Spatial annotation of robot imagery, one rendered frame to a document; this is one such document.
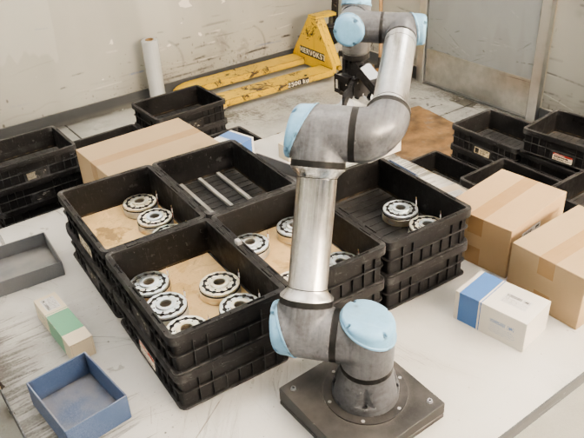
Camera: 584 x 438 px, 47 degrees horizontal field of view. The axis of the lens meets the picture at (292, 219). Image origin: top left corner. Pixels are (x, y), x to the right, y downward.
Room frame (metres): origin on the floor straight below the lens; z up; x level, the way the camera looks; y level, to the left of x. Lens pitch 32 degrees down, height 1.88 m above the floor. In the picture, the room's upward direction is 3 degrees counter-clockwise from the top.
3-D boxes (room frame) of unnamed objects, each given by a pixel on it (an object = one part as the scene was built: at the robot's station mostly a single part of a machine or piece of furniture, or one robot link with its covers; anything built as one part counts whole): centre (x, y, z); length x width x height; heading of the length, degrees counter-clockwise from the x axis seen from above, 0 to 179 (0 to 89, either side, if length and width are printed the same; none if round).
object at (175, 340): (1.33, 0.25, 0.92); 0.40 x 0.30 x 0.02; 32
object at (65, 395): (1.12, 0.51, 0.74); 0.20 x 0.15 x 0.07; 41
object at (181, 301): (1.29, 0.31, 0.86); 0.10 x 0.10 x 0.01
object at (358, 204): (1.65, -0.26, 0.87); 0.40 x 0.30 x 0.11; 32
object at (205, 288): (1.37, 0.19, 0.86); 0.10 x 0.10 x 0.01
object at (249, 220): (1.49, -0.01, 0.87); 0.40 x 0.30 x 0.11; 32
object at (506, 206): (1.72, -0.64, 0.78); 0.30 x 0.22 x 0.16; 132
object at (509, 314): (1.35, -0.53, 0.74); 0.20 x 0.12 x 0.09; 44
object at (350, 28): (1.66, -0.18, 1.41); 0.11 x 0.11 x 0.08; 76
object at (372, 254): (1.49, -0.01, 0.92); 0.40 x 0.30 x 0.02; 32
